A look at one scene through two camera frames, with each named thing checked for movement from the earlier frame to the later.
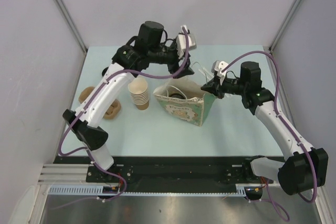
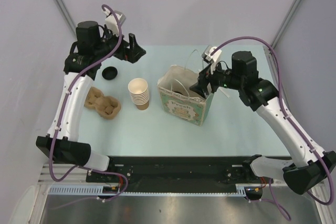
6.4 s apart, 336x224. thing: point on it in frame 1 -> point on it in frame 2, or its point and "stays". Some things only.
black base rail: [177, 171] stays
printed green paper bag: [185, 100] stays
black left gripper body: [172, 60] -> [122, 53]
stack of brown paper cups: [138, 88] stays
